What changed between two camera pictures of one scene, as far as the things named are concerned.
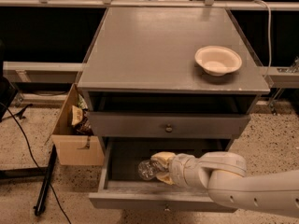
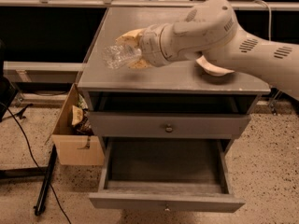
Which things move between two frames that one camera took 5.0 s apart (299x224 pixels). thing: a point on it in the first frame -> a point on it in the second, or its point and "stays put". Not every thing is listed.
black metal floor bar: [40, 204] stays put
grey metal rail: [41, 72] stays put
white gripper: [179, 169] -> [150, 46]
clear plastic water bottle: [149, 169] -> [116, 56]
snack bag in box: [80, 119] stays put
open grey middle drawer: [121, 188] stays put
